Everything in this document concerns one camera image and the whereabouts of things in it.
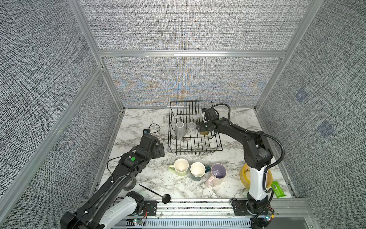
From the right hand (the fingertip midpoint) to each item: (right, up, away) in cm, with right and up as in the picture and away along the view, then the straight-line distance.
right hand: (203, 120), depth 98 cm
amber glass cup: (+1, -9, +3) cm, 9 cm away
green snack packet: (+39, -38, -19) cm, 58 cm away
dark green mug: (-5, -29, -16) cm, 33 cm away
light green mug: (-15, -28, -13) cm, 34 cm away
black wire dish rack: (-14, -12, 0) cm, 18 cm away
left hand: (-28, -14, -21) cm, 38 cm away
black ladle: (-23, -41, -23) cm, 53 cm away
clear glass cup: (-8, -5, +1) cm, 10 cm away
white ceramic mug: (-16, -6, -6) cm, 18 cm away
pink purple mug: (+7, -30, -15) cm, 34 cm away
